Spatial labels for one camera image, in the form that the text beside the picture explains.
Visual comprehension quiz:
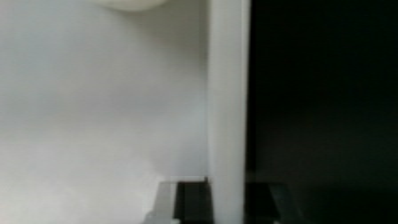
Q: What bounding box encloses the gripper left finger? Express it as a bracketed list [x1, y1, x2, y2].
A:
[142, 182, 204, 224]

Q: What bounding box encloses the white square tabletop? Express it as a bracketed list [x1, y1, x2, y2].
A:
[0, 0, 250, 224]

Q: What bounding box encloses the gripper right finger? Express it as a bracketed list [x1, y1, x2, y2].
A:
[245, 182, 304, 224]

